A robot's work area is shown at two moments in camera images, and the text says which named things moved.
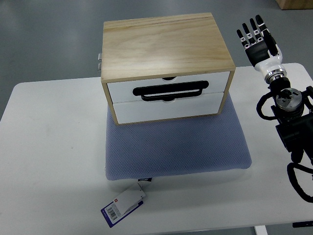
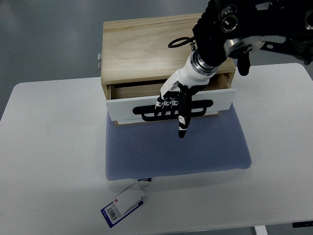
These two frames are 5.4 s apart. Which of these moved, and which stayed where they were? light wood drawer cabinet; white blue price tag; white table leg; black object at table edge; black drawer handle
Moved: black drawer handle
Stayed: white table leg; light wood drawer cabinet; black object at table edge; white blue price tag
